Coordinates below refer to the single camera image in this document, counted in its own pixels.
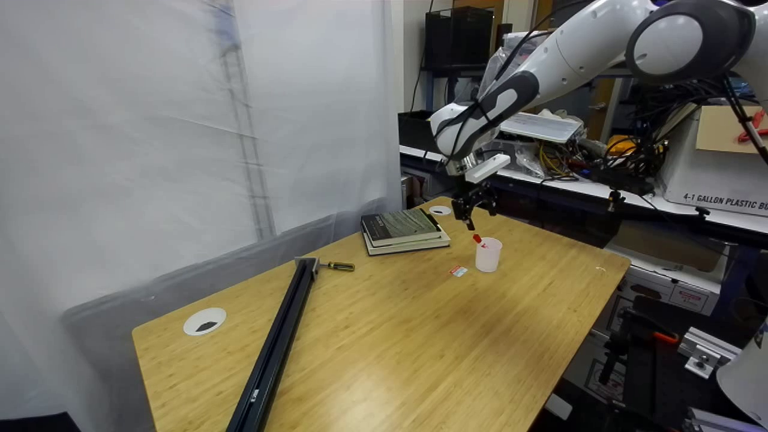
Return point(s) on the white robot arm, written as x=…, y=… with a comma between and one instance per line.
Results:
x=682, y=38

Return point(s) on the white backdrop curtain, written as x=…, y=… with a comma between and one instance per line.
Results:
x=156, y=149

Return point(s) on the small dark metal tool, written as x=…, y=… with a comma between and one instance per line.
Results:
x=336, y=264

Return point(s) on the white ceramic mug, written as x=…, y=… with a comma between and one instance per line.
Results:
x=488, y=253

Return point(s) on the white cable grommet hole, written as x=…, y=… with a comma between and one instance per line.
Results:
x=204, y=323

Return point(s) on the white plastic tray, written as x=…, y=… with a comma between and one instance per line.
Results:
x=545, y=127

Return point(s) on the white cardboard storage box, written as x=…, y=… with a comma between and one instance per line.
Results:
x=712, y=166

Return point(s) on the long black metal bar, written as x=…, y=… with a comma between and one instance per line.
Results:
x=255, y=401

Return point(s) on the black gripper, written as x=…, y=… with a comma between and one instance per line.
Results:
x=468, y=197

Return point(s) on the upper grey hardcover book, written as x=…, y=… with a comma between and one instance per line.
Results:
x=412, y=223

